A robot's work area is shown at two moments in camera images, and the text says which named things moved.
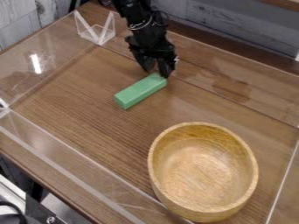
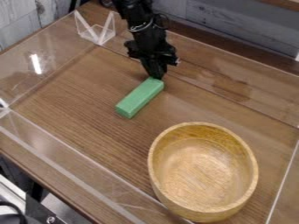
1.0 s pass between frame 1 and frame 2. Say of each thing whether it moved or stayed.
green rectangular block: moved
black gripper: stayed
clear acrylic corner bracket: stayed
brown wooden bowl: stayed
